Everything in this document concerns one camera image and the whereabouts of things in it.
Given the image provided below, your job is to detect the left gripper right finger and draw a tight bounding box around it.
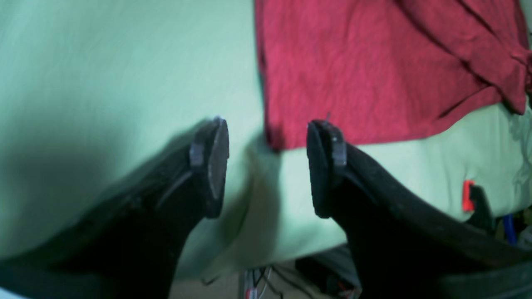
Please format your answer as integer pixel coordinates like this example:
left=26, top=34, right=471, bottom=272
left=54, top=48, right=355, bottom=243
left=307, top=120, right=532, bottom=299

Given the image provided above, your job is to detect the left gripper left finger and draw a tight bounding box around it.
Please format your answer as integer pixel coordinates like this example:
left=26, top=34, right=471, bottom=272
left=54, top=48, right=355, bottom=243
left=1, top=117, right=229, bottom=299

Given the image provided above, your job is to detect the red long-sleeve T-shirt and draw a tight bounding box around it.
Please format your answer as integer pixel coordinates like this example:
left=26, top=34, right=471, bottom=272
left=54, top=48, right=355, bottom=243
left=254, top=0, right=531, bottom=150

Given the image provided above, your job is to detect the blue black clamp top centre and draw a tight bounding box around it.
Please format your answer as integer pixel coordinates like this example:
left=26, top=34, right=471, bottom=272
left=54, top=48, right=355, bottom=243
left=462, top=180, right=517, bottom=245

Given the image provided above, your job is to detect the green table cloth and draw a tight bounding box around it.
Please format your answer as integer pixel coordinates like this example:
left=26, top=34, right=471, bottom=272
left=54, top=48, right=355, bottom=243
left=0, top=0, right=532, bottom=279

